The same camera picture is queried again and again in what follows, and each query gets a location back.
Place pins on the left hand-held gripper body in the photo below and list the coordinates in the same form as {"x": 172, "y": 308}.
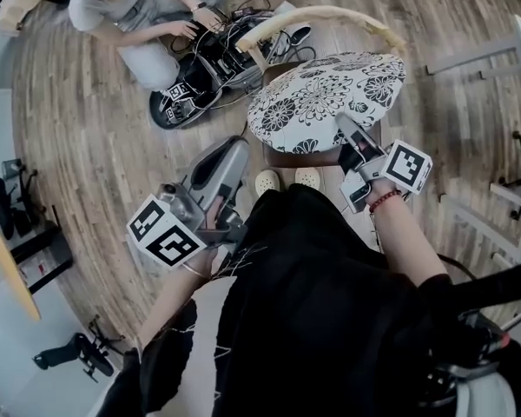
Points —
{"x": 167, "y": 233}

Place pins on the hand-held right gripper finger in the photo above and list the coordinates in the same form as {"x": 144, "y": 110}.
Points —
{"x": 371, "y": 143}
{"x": 347, "y": 124}

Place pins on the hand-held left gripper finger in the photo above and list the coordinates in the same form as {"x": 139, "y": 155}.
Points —
{"x": 236, "y": 159}
{"x": 202, "y": 163}

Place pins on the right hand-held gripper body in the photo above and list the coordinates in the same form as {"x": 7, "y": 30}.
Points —
{"x": 406, "y": 167}

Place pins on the floral white cushion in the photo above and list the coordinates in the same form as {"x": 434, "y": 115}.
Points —
{"x": 321, "y": 98}

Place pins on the wooden chair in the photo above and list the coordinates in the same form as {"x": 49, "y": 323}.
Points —
{"x": 330, "y": 12}

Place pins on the person's right forearm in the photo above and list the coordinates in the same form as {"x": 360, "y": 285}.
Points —
{"x": 410, "y": 241}

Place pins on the person's left forearm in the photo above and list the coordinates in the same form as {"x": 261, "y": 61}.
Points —
{"x": 178, "y": 298}

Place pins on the black office chair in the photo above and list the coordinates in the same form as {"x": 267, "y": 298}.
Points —
{"x": 82, "y": 354}
{"x": 2, "y": 207}

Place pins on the person's right hand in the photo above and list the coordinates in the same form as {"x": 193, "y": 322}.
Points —
{"x": 381, "y": 188}

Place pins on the person's left hand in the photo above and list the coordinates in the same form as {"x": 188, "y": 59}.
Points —
{"x": 215, "y": 215}

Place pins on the cream perforated shoe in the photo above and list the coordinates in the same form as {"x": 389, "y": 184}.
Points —
{"x": 267, "y": 181}
{"x": 308, "y": 177}

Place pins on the silver bangle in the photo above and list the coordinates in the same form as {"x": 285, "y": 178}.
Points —
{"x": 195, "y": 271}

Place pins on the spare hand-held gripper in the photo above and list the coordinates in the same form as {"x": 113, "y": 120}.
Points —
{"x": 179, "y": 90}
{"x": 179, "y": 112}

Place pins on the open black equipment case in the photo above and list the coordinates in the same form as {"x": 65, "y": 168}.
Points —
{"x": 213, "y": 72}

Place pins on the black low cabinet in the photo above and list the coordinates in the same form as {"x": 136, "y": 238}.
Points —
{"x": 43, "y": 250}

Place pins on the yellow round table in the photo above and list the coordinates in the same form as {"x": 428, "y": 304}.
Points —
{"x": 15, "y": 272}

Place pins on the person's black clothing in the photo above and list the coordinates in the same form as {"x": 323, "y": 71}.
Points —
{"x": 312, "y": 302}

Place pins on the grey body-worn pack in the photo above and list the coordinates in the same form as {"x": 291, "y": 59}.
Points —
{"x": 482, "y": 376}

